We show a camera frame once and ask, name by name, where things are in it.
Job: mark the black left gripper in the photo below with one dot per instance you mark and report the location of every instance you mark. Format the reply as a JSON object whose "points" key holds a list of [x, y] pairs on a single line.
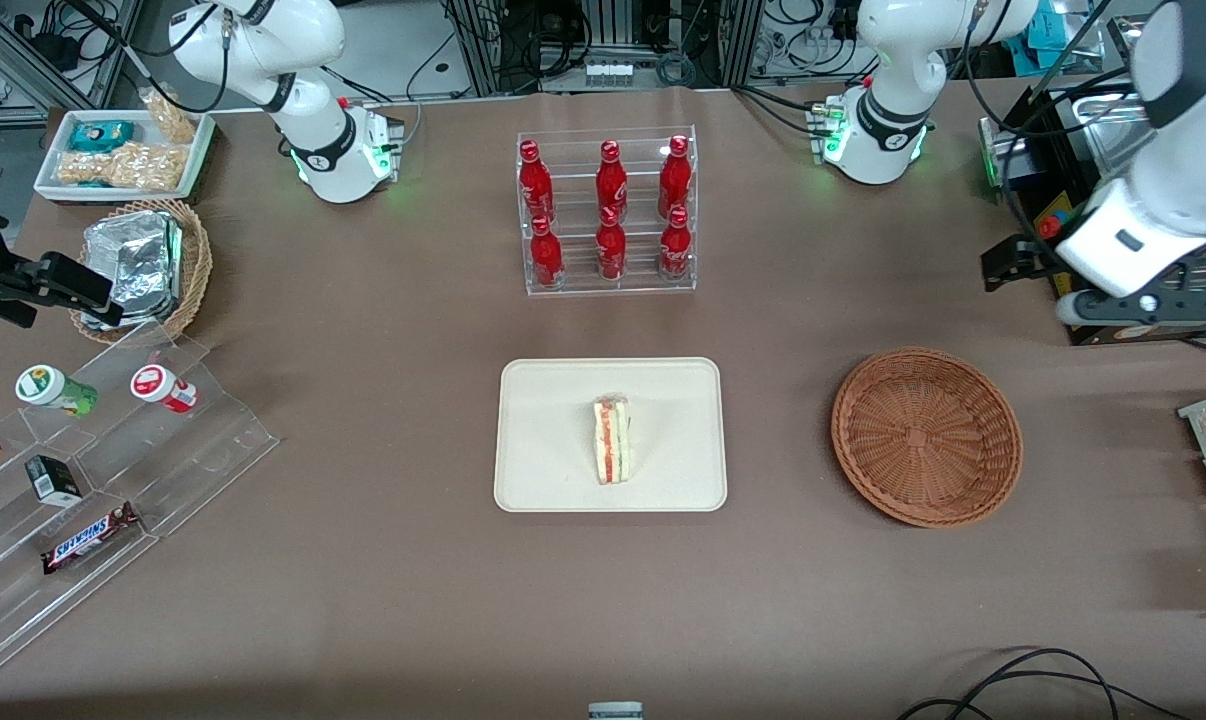
{"points": [[1034, 258]]}

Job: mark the triangle sandwich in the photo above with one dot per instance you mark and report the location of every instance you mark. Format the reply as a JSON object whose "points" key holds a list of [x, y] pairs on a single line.
{"points": [[611, 440]]}

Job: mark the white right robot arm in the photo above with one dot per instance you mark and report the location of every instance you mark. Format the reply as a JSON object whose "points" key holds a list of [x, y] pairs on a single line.
{"points": [[323, 150]]}

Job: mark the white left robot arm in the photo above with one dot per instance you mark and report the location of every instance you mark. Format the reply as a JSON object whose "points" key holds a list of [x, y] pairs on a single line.
{"points": [[883, 120]]}

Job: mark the deep wicker basket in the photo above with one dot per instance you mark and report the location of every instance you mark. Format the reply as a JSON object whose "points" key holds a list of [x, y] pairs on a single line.
{"points": [[198, 265]]}

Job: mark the white snack tray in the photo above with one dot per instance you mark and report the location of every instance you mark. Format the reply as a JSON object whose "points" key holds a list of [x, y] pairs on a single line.
{"points": [[53, 180]]}

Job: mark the round flat wicker basket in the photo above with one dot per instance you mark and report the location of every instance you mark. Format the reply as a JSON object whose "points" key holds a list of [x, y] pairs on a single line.
{"points": [[923, 435]]}

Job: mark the cream rectangular tray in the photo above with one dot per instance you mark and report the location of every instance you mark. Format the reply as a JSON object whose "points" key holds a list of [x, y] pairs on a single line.
{"points": [[543, 440]]}

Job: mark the silver foil containers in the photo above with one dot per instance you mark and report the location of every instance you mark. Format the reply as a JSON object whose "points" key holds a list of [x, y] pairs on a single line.
{"points": [[138, 265]]}

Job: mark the red emergency stop button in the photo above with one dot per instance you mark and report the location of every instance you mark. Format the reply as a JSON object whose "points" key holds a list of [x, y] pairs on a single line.
{"points": [[1053, 222]]}

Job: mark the green lid cup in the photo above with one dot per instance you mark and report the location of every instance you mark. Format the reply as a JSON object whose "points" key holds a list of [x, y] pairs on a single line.
{"points": [[48, 387]]}

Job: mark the metal cylinder with green light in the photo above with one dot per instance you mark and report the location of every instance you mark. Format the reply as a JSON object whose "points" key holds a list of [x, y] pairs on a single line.
{"points": [[998, 160]]}

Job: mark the red lid cup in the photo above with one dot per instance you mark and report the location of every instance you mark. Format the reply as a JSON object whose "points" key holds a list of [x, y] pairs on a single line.
{"points": [[158, 385]]}

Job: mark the black machine box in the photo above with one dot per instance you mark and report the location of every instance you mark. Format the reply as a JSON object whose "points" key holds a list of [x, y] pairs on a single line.
{"points": [[1048, 150]]}

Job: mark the large clear peanut snack bag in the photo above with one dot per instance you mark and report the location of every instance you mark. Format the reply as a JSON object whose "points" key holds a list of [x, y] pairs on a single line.
{"points": [[123, 168]]}

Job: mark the teal snack packet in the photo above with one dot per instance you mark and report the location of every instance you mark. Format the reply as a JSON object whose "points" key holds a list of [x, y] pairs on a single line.
{"points": [[101, 135]]}

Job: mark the steel pan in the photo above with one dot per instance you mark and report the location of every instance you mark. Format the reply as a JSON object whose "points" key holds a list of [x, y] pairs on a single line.
{"points": [[1113, 140]]}

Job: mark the clear acrylic stepped shelf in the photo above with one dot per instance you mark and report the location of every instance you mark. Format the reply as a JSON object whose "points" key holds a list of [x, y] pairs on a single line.
{"points": [[193, 450]]}

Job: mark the small black box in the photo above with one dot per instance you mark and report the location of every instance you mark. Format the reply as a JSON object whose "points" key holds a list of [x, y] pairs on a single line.
{"points": [[55, 480]]}

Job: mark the small clear peanut snack bag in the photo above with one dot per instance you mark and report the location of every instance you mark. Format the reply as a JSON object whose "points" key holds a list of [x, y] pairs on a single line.
{"points": [[171, 118]]}

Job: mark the Snickers chocolate bar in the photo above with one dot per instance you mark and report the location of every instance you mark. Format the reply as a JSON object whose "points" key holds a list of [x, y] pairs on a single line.
{"points": [[88, 538]]}

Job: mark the teal paper packet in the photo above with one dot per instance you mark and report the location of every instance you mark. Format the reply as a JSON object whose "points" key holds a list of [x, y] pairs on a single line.
{"points": [[1053, 25]]}

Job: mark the red cola bottle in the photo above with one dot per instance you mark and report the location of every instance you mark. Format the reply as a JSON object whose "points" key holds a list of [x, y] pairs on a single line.
{"points": [[611, 250], [675, 250], [535, 185], [547, 258], [674, 180], [611, 180]]}

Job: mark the table cover cloth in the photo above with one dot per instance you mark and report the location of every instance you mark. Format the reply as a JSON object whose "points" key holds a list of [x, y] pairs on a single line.
{"points": [[363, 600]]}

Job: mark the clear acrylic bottle rack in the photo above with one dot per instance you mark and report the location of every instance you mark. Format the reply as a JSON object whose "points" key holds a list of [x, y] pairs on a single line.
{"points": [[573, 250]]}

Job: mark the grey bottle cap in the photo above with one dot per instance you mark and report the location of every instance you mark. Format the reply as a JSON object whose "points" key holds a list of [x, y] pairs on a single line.
{"points": [[615, 711]]}

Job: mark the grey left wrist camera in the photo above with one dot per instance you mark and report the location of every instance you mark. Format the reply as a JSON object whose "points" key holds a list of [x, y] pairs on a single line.
{"points": [[1133, 308]]}

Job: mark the aluminium frame rack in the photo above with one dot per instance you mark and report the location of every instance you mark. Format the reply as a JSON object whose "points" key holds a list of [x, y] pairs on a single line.
{"points": [[483, 40]]}

